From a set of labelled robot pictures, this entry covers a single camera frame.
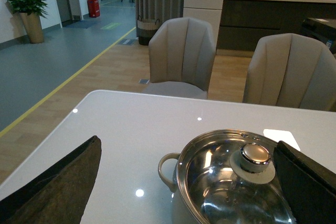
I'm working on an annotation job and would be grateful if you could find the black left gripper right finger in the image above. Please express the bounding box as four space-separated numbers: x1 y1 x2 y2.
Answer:
274 141 335 223

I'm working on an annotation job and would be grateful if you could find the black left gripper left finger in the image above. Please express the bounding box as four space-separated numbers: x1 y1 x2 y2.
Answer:
1 136 102 223

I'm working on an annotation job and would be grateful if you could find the glass pot lid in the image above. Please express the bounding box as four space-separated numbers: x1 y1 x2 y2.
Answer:
172 130 296 223

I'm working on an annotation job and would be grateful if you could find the beige chair right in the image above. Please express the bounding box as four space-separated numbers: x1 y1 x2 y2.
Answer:
243 33 335 112

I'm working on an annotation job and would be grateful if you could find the beige chair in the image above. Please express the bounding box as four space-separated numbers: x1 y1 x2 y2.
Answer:
243 33 335 112
143 17 216 99

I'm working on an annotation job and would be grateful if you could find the black appliance at right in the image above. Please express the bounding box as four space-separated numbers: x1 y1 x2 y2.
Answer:
300 18 335 56

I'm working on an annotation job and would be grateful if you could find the dark kitchen counter cabinet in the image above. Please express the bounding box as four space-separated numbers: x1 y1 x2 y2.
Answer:
217 0 335 51

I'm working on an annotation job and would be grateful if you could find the beige chair left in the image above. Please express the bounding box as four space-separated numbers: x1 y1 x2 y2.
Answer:
143 17 216 99

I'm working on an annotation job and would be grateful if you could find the woven storage basket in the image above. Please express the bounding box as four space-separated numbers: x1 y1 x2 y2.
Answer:
137 15 161 46

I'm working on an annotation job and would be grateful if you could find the potted green plant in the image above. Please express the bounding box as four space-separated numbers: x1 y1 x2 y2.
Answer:
6 0 48 44

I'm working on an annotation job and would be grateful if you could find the red fire extinguisher box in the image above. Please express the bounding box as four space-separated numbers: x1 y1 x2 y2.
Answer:
87 0 100 18

